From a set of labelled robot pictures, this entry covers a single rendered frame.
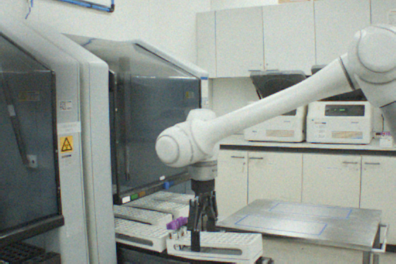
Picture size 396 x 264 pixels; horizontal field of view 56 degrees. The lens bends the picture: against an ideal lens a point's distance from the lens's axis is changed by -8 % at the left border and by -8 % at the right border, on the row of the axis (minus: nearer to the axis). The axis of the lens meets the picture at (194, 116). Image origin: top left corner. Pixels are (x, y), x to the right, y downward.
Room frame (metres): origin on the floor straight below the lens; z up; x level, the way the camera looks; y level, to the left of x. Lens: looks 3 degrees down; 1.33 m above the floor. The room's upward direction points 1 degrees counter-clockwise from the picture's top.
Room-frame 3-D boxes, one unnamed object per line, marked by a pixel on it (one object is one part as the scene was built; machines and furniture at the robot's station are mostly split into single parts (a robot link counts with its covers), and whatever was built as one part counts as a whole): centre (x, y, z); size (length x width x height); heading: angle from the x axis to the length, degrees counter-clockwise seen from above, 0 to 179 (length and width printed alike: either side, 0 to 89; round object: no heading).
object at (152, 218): (1.54, 0.25, 0.83); 0.30 x 0.10 x 0.06; 61
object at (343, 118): (3.46, -1.34, 1.24); 0.62 x 0.56 x 0.69; 152
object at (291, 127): (3.74, -0.83, 1.22); 0.62 x 0.56 x 0.64; 149
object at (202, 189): (1.22, -0.02, 1.03); 0.08 x 0.07 x 0.09; 151
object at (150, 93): (1.67, 0.33, 1.28); 0.61 x 0.51 x 0.63; 151
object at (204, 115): (1.20, -0.02, 1.21); 0.13 x 0.11 x 0.16; 156
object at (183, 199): (1.81, 0.10, 0.83); 0.30 x 0.10 x 0.06; 61
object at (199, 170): (1.22, -0.02, 1.10); 0.09 x 0.09 x 0.06
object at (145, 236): (1.35, 0.23, 0.83); 0.30 x 0.10 x 0.06; 61
